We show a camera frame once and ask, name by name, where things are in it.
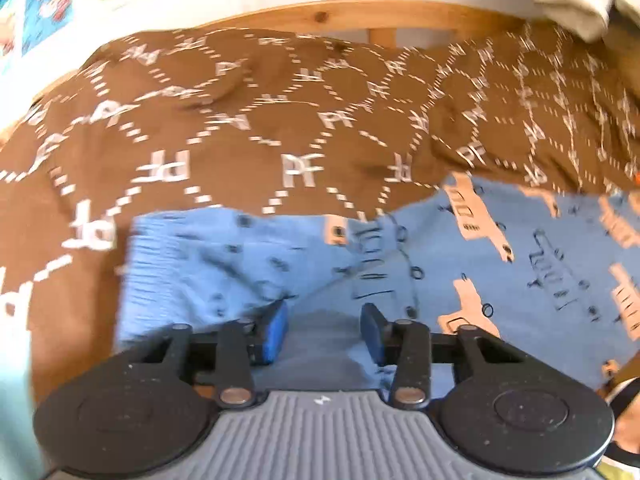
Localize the wooden bed frame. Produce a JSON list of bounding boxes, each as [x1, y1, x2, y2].
[[190, 0, 532, 47]]

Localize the blue printed pants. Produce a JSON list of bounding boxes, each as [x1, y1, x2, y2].
[[117, 172, 640, 396]]

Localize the brown printed striped blanket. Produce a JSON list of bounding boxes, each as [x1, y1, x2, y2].
[[0, 25, 640, 480]]

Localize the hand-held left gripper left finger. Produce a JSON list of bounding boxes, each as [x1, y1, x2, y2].
[[127, 302, 290, 407]]

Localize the cartoon girl wall poster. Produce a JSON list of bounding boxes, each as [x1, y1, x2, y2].
[[0, 0, 76, 63]]

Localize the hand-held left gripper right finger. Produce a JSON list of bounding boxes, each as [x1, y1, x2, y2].
[[360, 302, 527, 409]]

